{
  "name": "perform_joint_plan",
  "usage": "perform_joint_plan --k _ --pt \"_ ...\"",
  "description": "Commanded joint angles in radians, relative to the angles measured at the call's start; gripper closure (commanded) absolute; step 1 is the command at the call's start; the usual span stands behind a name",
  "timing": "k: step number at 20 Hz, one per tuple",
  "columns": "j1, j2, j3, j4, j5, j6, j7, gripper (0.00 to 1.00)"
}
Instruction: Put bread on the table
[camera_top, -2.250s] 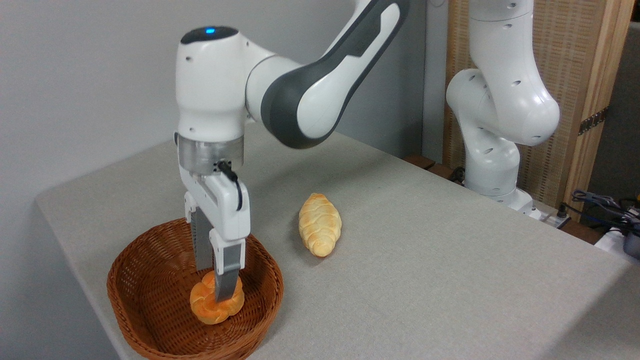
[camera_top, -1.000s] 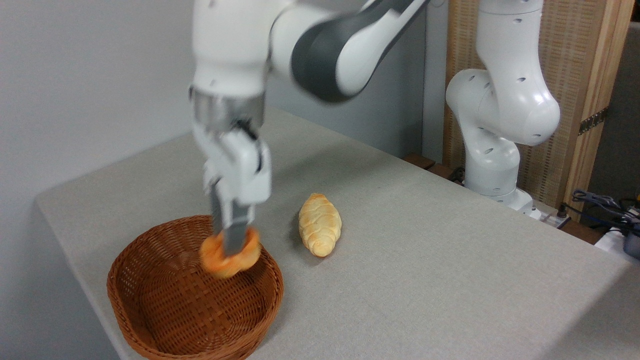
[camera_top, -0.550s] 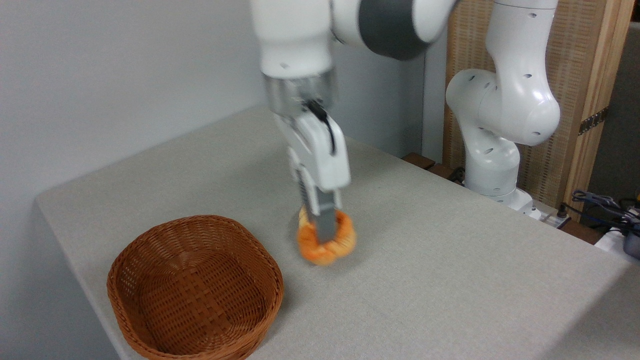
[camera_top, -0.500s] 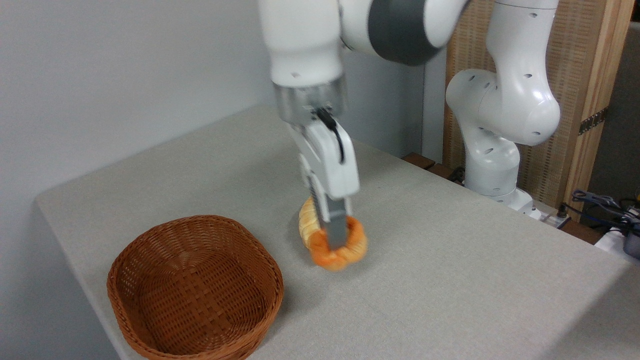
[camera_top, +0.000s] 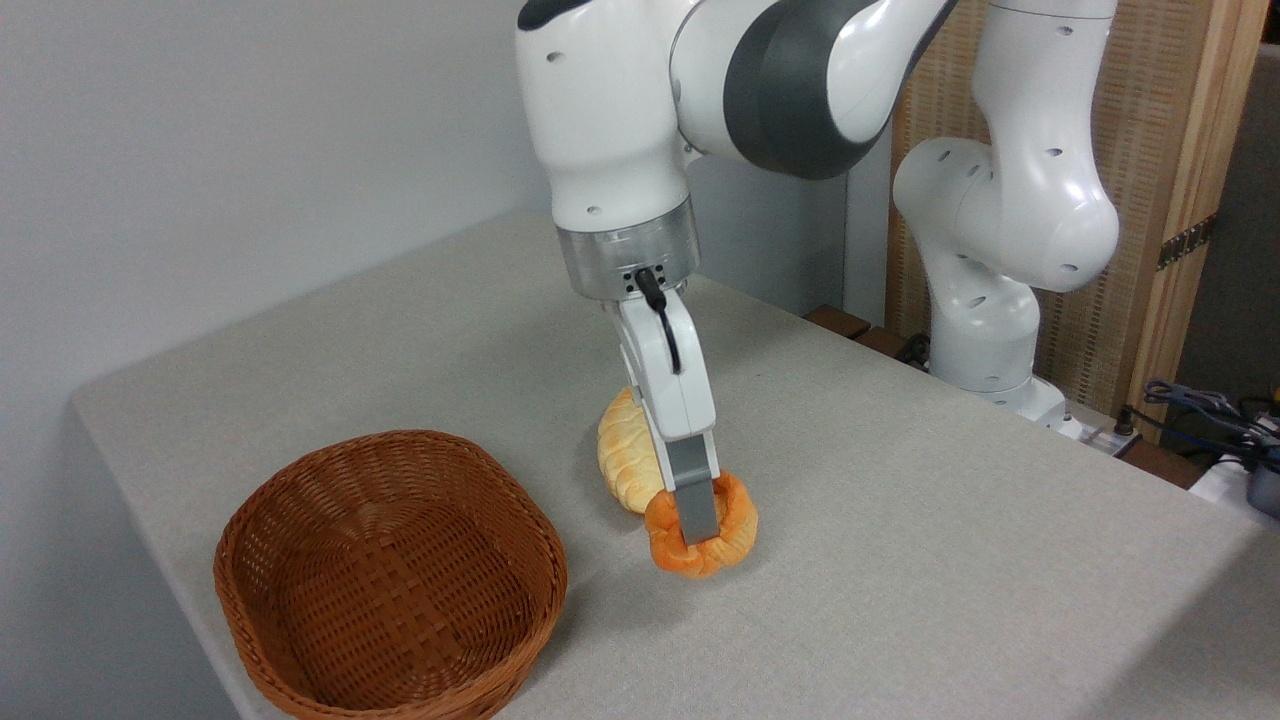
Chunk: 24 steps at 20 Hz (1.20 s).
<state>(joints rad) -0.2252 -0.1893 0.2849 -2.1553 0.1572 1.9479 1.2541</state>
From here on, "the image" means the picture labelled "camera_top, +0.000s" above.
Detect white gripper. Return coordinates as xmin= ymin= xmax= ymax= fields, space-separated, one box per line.
xmin=604 ymin=284 xmax=723 ymax=548

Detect round orange braided bread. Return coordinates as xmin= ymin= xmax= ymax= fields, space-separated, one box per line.
xmin=643 ymin=470 xmax=760 ymax=580

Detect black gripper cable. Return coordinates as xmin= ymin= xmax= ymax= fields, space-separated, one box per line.
xmin=635 ymin=265 xmax=685 ymax=377

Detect blue grey cable bundle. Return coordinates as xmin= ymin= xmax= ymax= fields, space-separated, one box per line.
xmin=1143 ymin=379 xmax=1280 ymax=463

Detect grey fabric tablecloth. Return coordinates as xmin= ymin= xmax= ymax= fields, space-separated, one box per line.
xmin=70 ymin=212 xmax=1280 ymax=720

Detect brown woven wicker basket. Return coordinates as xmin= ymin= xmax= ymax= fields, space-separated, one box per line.
xmin=213 ymin=430 xmax=569 ymax=720

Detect brown wooden slat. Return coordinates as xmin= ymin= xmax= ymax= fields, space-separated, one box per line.
xmin=854 ymin=327 xmax=933 ymax=372
xmin=806 ymin=306 xmax=872 ymax=340

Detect long pale braided bread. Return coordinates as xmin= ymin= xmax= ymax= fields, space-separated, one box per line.
xmin=597 ymin=387 xmax=667 ymax=516

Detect dark metal hinge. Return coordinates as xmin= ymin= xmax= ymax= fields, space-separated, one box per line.
xmin=1157 ymin=213 xmax=1220 ymax=271

